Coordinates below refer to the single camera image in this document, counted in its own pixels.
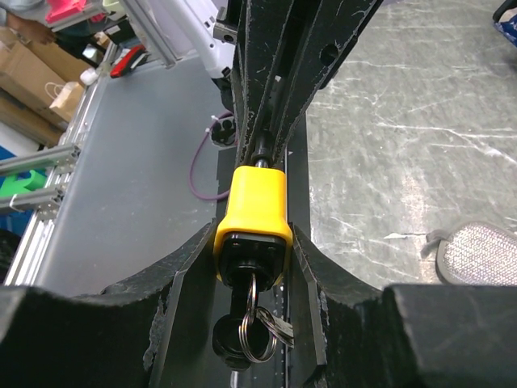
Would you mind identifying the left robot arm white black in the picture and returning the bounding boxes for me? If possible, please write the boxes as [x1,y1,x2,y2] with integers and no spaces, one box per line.
[166,1,381,167]

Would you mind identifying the blue Doritos chip bag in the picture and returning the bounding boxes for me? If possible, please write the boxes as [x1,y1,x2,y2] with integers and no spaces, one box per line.
[492,0,517,46]

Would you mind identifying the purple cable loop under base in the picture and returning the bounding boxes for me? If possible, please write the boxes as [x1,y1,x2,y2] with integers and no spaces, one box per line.
[189,112,237,200]

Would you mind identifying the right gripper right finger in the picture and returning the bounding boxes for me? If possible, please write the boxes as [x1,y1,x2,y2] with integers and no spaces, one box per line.
[288,227,516,387]

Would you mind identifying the silver glitter sponge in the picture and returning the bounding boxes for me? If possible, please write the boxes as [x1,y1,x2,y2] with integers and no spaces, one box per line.
[420,221,516,286]

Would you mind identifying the cardboard box background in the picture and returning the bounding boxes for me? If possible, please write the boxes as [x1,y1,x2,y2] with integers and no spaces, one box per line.
[1,27,89,133]

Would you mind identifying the red black tool background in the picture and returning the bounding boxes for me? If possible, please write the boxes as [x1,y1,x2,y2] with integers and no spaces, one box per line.
[110,44,148,78]

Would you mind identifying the paper bag background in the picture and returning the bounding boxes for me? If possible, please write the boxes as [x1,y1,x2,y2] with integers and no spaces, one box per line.
[44,82,84,122]

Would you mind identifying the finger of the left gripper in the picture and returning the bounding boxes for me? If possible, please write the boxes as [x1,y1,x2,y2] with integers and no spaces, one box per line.
[232,1,293,162]
[274,1,381,150]

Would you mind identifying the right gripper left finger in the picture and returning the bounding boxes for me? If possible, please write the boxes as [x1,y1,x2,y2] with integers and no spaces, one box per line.
[1,222,216,387]

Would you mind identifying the key ring with keys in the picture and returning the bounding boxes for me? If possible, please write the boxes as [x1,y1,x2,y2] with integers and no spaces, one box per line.
[212,272,296,371]

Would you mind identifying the yellow padlock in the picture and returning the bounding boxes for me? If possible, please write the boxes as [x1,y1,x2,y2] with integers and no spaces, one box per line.
[213,131,293,292]

